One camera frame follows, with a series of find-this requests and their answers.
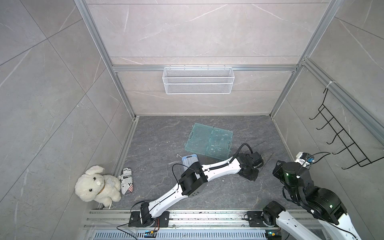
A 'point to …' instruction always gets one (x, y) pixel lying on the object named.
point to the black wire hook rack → (359, 158)
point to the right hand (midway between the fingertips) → (279, 163)
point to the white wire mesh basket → (195, 80)
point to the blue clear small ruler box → (188, 160)
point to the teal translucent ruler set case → (210, 141)
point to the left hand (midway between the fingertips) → (256, 176)
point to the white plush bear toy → (94, 186)
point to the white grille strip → (182, 235)
